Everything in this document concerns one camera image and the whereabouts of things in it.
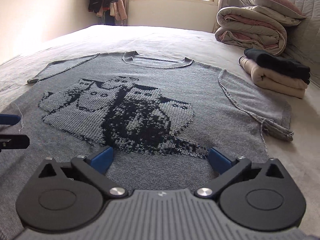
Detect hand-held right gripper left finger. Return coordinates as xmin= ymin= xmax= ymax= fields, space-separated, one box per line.
xmin=32 ymin=146 xmax=128 ymax=198

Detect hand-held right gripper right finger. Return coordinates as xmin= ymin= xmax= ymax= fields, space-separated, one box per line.
xmin=195 ymin=147 xmax=287 ymax=198

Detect folded black garment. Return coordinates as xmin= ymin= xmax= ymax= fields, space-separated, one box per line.
xmin=244 ymin=48 xmax=311 ymax=85

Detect hanging pink clothes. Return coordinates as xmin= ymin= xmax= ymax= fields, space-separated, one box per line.
xmin=96 ymin=1 xmax=128 ymax=22

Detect pink grey pillow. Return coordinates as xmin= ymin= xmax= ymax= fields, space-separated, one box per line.
xmin=234 ymin=0 xmax=307 ymax=19

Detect rolled grey pink quilt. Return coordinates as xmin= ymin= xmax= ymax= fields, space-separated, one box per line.
xmin=214 ymin=6 xmax=287 ymax=57

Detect grey bed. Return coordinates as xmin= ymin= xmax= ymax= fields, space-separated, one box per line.
xmin=0 ymin=24 xmax=320 ymax=240

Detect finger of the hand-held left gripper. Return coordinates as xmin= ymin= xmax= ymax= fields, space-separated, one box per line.
xmin=0 ymin=134 xmax=30 ymax=152
xmin=0 ymin=114 xmax=21 ymax=126

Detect grey quilted headboard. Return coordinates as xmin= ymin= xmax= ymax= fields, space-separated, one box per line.
xmin=281 ymin=0 xmax=320 ymax=77

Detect folded cream garment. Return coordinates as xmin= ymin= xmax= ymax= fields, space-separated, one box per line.
xmin=239 ymin=56 xmax=308 ymax=99

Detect grey knitted cat-pattern sweater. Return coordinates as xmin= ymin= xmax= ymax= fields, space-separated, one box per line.
xmin=0 ymin=51 xmax=294 ymax=230

